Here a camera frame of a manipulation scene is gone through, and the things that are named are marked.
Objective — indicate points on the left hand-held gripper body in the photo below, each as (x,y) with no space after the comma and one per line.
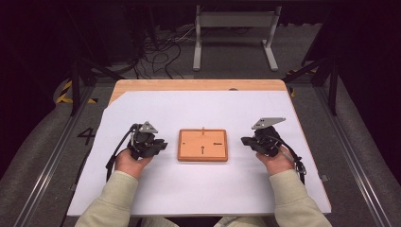
(143,143)

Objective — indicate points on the yellow black hazard tape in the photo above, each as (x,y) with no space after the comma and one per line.
(292,93)
(64,100)

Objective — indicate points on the black metal stand frame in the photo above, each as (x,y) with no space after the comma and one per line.
(75,88)
(332,91)

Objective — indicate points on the wooden picture frame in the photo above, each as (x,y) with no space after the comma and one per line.
(195,151)

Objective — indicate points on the person's right hand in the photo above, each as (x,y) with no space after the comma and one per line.
(277,164)

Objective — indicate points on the person's left hand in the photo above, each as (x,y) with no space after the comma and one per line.
(129,165)

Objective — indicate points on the aluminium floor rail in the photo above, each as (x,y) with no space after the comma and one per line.
(43,182)
(350,157)

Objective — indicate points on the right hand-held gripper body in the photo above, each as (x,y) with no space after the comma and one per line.
(266,142)

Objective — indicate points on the grey metal stand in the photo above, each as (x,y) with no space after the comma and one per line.
(236,19)

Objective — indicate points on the white paper sheet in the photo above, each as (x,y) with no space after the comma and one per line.
(195,189)

